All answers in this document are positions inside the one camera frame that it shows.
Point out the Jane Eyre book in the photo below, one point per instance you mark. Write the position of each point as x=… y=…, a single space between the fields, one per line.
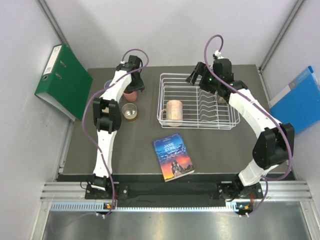
x=173 y=157

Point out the pink mug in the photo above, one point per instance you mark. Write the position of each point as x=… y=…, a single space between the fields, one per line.
x=174 y=113

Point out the white slotted cable duct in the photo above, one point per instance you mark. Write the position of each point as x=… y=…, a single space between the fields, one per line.
x=68 y=206

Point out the cream and brown cup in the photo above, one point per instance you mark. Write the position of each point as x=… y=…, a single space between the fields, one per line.
x=129 y=111

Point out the white wire dish rack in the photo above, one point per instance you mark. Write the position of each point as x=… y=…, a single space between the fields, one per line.
x=200 y=109

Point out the green lever arch binder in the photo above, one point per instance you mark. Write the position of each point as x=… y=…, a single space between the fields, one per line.
x=65 y=84

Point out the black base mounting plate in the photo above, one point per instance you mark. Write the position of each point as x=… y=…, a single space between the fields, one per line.
x=181 y=194

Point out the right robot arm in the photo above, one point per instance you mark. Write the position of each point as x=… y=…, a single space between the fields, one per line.
x=275 y=140

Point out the salmon pink cup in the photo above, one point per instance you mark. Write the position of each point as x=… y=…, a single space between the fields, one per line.
x=131 y=97

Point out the small grey-beige cup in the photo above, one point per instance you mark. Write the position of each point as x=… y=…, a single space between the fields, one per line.
x=221 y=98

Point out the aluminium frame rail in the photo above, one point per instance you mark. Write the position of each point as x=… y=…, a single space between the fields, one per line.
x=287 y=191

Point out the blue folder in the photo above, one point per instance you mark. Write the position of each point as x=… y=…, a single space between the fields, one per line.
x=299 y=102

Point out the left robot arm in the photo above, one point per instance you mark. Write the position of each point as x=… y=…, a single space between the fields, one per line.
x=107 y=118

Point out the lilac cup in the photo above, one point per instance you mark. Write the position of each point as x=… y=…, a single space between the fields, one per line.
x=107 y=84

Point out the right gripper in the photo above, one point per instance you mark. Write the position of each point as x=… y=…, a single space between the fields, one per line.
x=201 y=69

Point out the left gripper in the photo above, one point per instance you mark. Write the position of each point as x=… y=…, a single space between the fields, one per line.
x=139 y=86

